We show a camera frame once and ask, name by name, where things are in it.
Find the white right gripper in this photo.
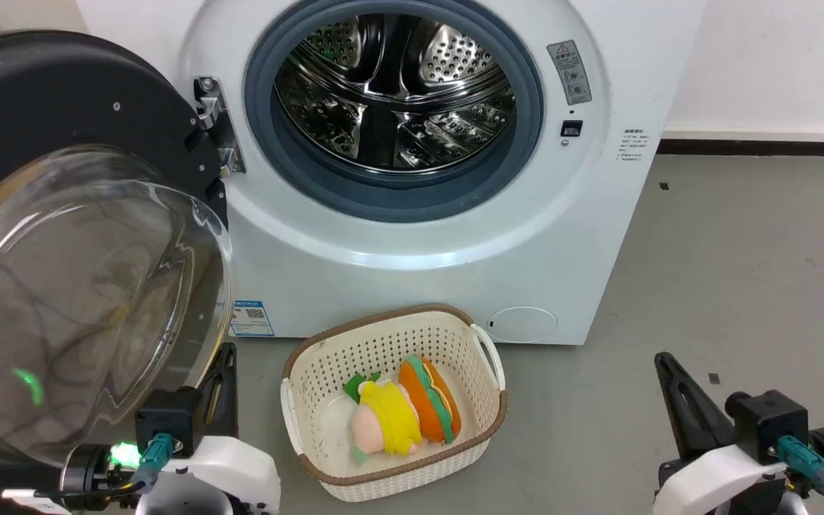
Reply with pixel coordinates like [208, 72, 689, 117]
[652, 352, 790, 515]

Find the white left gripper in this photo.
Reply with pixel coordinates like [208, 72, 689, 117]
[134, 343, 282, 515]

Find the black washer door glass bowl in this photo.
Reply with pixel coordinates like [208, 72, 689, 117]
[0, 30, 235, 473]

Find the white front-load washing machine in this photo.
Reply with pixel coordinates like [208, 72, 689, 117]
[76, 0, 707, 347]

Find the metal washer door hinge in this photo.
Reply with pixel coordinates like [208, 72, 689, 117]
[193, 76, 247, 177]

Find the blue white energy label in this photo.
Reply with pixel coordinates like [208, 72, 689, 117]
[229, 300, 275, 338]

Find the cream plastic laundry basket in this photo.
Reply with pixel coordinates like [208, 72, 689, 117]
[280, 303, 509, 502]

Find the pink doll in yellow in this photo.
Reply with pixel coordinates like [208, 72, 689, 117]
[343, 371, 424, 465]

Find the round white filter cover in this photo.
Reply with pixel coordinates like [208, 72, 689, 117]
[485, 306, 560, 343]

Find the orange hamburger plush toy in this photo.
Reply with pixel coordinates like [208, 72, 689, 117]
[398, 355, 464, 445]

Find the small printed text sticker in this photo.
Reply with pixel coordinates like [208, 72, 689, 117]
[619, 128, 646, 164]

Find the grey warning label sticker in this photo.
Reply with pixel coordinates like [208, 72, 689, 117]
[546, 39, 593, 107]

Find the perforated steel washer drum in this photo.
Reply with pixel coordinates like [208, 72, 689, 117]
[273, 12, 517, 173]

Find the teal plug left gripper cable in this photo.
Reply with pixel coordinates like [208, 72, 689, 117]
[33, 432, 175, 499]

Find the teal plug gripper cable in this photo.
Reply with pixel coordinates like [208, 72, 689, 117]
[33, 432, 175, 499]
[775, 435, 824, 515]

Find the teal plug right gripper cable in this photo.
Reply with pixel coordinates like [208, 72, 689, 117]
[775, 435, 824, 515]

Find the dark wall baseboard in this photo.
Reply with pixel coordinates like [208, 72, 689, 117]
[657, 139, 824, 157]

